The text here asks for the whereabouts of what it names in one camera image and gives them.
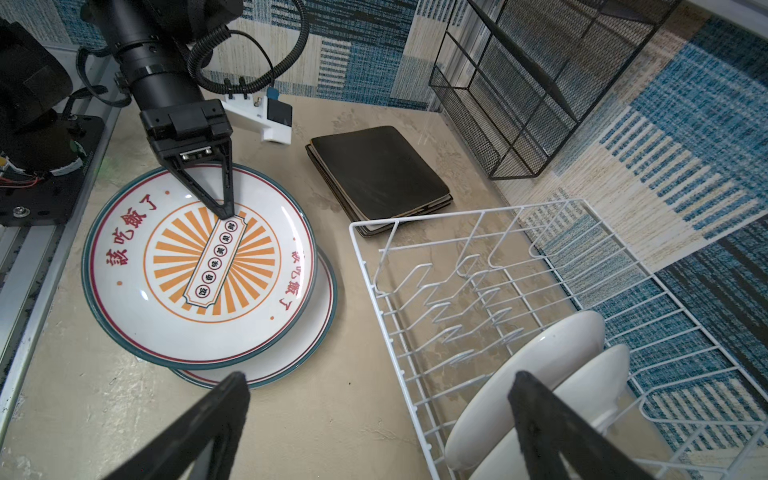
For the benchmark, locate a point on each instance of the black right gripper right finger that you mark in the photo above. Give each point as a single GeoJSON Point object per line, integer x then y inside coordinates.
{"type": "Point", "coordinates": [556, 442]}

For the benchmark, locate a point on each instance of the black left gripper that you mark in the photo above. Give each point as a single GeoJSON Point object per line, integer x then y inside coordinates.
{"type": "Point", "coordinates": [191, 133]}

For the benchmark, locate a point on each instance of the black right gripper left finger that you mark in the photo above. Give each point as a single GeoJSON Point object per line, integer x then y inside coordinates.
{"type": "Point", "coordinates": [201, 444]}

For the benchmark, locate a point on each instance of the white round printed plate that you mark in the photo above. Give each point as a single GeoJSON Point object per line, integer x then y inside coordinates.
{"type": "Point", "coordinates": [293, 349]}

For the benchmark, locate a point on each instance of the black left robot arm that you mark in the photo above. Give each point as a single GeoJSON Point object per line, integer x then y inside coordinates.
{"type": "Point", "coordinates": [151, 64]}

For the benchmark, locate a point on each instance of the black mesh shelf rack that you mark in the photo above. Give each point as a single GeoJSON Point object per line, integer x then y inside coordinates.
{"type": "Point", "coordinates": [518, 78]}

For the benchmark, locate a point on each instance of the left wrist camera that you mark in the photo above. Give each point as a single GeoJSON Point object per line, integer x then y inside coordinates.
{"type": "Point", "coordinates": [261, 112]}

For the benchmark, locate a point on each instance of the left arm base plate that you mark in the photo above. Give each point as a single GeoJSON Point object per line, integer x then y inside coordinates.
{"type": "Point", "coordinates": [44, 173]}

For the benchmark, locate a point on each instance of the white wire dish rack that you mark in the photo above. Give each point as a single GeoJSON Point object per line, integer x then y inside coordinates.
{"type": "Point", "coordinates": [458, 294]}

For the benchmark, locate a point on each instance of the aluminium front rail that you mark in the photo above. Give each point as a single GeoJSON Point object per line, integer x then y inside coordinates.
{"type": "Point", "coordinates": [32, 263]}

